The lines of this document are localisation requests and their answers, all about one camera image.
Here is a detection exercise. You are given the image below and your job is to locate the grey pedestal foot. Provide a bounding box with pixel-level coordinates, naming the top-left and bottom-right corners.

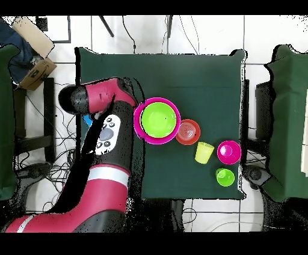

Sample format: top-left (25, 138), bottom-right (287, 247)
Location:
top-left (242, 164), bottom-right (273, 191)
top-left (16, 162), bottom-right (52, 180)

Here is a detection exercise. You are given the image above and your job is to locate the small orange-red bowl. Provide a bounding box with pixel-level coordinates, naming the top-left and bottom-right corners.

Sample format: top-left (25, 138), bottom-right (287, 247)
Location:
top-left (174, 118), bottom-right (201, 146)

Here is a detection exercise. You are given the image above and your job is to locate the black stool frame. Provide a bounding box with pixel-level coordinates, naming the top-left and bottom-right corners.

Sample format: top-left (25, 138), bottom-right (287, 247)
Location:
top-left (13, 77), bottom-right (57, 164)

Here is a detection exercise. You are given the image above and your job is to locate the yellow cup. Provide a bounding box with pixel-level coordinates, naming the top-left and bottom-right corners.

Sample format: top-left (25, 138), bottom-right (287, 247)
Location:
top-left (194, 141), bottom-right (215, 165)

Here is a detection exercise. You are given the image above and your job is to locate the large pink bowl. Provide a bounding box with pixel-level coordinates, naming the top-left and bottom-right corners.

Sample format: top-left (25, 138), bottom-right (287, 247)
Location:
top-left (133, 97), bottom-right (182, 146)

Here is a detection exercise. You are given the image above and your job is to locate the light green bowl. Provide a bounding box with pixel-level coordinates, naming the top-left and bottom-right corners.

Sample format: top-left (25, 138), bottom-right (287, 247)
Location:
top-left (140, 102), bottom-right (178, 139)

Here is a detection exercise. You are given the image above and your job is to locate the small crimson bowl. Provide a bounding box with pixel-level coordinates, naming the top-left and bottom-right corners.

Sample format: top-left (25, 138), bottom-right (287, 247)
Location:
top-left (217, 140), bottom-right (242, 166)

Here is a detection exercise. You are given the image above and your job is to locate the blue bowl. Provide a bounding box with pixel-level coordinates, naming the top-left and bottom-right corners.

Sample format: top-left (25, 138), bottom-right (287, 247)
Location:
top-left (82, 114), bottom-right (94, 128)

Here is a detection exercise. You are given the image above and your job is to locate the dark blue cloth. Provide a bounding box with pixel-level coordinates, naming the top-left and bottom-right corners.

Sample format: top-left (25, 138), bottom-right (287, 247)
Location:
top-left (0, 19), bottom-right (37, 84)

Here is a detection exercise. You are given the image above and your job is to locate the beige box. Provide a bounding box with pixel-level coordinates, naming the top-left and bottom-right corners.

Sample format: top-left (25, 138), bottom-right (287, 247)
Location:
top-left (11, 16), bottom-right (55, 59)

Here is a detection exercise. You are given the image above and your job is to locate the brown cardboard box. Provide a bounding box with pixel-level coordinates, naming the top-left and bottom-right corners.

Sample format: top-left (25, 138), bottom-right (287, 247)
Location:
top-left (19, 57), bottom-right (58, 91)

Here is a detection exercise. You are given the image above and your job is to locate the green cup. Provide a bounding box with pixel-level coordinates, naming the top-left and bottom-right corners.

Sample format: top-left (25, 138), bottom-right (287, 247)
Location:
top-left (214, 167), bottom-right (236, 188)

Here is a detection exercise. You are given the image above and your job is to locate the black cable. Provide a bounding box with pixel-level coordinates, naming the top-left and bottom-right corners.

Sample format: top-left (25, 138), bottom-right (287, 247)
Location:
top-left (122, 15), bottom-right (137, 54)

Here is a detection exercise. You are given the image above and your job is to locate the green cloth covered table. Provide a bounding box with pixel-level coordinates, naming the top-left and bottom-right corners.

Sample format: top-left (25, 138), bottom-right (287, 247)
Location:
top-left (263, 44), bottom-right (308, 202)
top-left (0, 44), bottom-right (21, 201)

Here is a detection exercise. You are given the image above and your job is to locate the dark green tablecloth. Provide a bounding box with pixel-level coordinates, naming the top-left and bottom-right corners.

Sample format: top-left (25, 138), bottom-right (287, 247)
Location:
top-left (75, 46), bottom-right (248, 201)

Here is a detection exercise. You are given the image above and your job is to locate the tangle of floor cables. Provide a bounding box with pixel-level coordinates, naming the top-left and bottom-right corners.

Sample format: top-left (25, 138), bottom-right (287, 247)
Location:
top-left (23, 82), bottom-right (78, 212)

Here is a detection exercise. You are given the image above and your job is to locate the black tripod leg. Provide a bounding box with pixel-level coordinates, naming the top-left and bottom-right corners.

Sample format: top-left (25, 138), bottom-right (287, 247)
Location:
top-left (167, 15), bottom-right (174, 38)
top-left (98, 15), bottom-right (115, 38)

